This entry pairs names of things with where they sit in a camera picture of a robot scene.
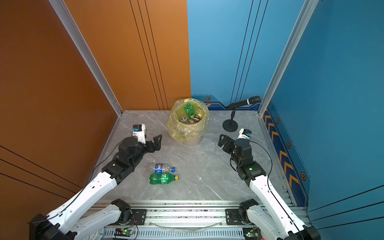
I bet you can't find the brown drink bottle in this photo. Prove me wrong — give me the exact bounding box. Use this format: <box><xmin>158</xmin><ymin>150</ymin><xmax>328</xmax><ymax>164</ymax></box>
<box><xmin>187</xmin><ymin>114</ymin><xmax>203</xmax><ymax>124</ymax></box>

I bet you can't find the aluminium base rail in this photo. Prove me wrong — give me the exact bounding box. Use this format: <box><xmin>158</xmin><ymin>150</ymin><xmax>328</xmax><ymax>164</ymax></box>
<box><xmin>98</xmin><ymin>200</ymin><xmax>258</xmax><ymax>240</ymax></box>

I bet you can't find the aluminium corner post right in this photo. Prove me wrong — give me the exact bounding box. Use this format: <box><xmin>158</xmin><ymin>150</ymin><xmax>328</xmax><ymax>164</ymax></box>
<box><xmin>258</xmin><ymin>0</ymin><xmax>319</xmax><ymax>117</ymax></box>

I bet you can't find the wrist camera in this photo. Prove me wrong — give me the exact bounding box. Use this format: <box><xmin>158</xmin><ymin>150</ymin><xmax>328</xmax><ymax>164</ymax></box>
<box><xmin>132</xmin><ymin>124</ymin><xmax>146</xmax><ymax>144</ymax></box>
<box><xmin>238</xmin><ymin>128</ymin><xmax>252</xmax><ymax>141</ymax></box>

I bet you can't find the green bottle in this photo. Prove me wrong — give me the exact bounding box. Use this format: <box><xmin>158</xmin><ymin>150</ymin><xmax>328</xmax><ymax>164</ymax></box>
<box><xmin>184</xmin><ymin>102</ymin><xmax>196</xmax><ymax>118</ymax></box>
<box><xmin>149</xmin><ymin>173</ymin><xmax>179</xmax><ymax>185</ymax></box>

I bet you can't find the black microphone stand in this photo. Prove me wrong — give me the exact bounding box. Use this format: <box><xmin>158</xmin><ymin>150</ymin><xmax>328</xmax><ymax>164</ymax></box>
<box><xmin>223</xmin><ymin>109</ymin><xmax>238</xmax><ymax>132</ymax></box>

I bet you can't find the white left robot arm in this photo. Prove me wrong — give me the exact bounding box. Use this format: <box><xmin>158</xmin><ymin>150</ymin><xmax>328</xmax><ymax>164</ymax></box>
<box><xmin>29</xmin><ymin>135</ymin><xmax>162</xmax><ymax>240</ymax></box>

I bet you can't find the small pepsi bottle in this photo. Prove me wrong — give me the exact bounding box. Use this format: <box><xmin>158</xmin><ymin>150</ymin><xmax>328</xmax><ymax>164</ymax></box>
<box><xmin>154</xmin><ymin>164</ymin><xmax>176</xmax><ymax>174</ymax></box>

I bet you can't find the green circuit board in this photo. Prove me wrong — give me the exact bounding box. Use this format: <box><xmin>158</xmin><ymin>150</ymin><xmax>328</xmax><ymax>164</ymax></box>
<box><xmin>114</xmin><ymin>228</ymin><xmax>136</xmax><ymax>238</ymax></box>
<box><xmin>243</xmin><ymin>229</ymin><xmax>259</xmax><ymax>240</ymax></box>

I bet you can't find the aluminium corner post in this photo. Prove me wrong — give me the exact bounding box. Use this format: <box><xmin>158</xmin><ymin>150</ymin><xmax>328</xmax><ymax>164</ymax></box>
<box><xmin>258</xmin><ymin>0</ymin><xmax>319</xmax><ymax>117</ymax></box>
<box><xmin>49</xmin><ymin>0</ymin><xmax>124</xmax><ymax>117</ymax></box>

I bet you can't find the beige bin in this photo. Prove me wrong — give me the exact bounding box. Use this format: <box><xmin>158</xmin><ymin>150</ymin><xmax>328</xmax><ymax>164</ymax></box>
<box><xmin>179</xmin><ymin>101</ymin><xmax>208</xmax><ymax>147</ymax></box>

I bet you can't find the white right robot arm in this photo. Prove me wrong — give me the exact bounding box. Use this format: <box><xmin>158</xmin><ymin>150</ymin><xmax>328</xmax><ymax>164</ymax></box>
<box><xmin>218</xmin><ymin>130</ymin><xmax>321</xmax><ymax>240</ymax></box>

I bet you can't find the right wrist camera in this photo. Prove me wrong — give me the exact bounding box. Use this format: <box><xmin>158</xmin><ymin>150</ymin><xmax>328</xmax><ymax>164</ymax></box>
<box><xmin>238</xmin><ymin>128</ymin><xmax>252</xmax><ymax>141</ymax></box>

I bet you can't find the aluminium corner post left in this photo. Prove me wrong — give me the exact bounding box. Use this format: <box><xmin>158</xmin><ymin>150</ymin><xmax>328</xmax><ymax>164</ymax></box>
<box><xmin>49</xmin><ymin>0</ymin><xmax>124</xmax><ymax>117</ymax></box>

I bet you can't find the green circuit board left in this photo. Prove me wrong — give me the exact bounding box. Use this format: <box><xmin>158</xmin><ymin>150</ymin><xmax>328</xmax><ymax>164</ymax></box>
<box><xmin>114</xmin><ymin>228</ymin><xmax>136</xmax><ymax>238</ymax></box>

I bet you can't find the yellow plastic bin liner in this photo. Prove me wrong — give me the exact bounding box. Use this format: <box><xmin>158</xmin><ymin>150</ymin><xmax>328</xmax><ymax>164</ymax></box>
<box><xmin>167</xmin><ymin>98</ymin><xmax>210</xmax><ymax>143</ymax></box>

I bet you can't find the green circuit board right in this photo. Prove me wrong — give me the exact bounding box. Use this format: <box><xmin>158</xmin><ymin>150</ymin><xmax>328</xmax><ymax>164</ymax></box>
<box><xmin>243</xmin><ymin>229</ymin><xmax>259</xmax><ymax>240</ymax></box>

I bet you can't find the black microphone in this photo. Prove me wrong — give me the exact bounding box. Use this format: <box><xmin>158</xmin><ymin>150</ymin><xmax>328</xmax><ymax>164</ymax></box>
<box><xmin>225</xmin><ymin>96</ymin><xmax>262</xmax><ymax>110</ymax></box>

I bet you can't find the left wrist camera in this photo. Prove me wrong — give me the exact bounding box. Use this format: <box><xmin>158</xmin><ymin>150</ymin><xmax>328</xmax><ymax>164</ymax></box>
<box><xmin>132</xmin><ymin>124</ymin><xmax>146</xmax><ymax>144</ymax></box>

